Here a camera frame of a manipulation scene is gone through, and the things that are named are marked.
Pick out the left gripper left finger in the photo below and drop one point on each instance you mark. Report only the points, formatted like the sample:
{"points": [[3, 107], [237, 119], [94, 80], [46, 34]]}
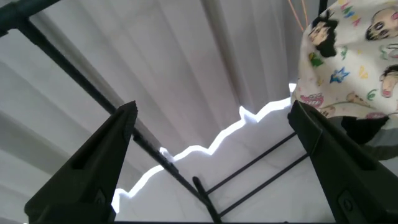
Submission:
{"points": [[81, 186]]}

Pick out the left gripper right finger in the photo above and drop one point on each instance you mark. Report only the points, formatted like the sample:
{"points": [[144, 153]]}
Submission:
{"points": [[351, 186]]}

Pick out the cream printed garment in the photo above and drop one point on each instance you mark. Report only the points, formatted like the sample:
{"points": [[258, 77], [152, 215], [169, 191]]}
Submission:
{"points": [[348, 62]]}

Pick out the white laundry basket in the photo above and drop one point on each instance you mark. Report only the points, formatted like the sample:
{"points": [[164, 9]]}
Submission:
{"points": [[385, 146]]}

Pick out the black clothes rack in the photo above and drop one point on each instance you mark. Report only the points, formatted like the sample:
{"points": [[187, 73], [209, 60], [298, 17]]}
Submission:
{"points": [[74, 74]]}

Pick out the pink clothes hanger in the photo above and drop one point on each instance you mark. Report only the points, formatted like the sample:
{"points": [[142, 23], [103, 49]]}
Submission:
{"points": [[295, 15]]}

